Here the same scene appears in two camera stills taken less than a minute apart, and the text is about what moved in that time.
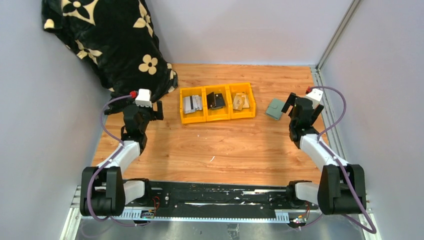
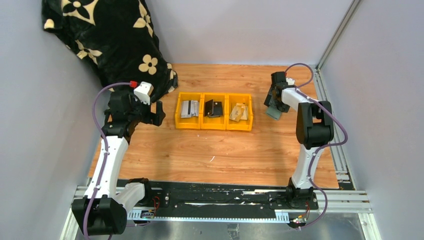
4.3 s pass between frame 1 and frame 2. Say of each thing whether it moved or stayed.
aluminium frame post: stayed
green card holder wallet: stayed
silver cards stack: stayed
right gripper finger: moved
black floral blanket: stayed
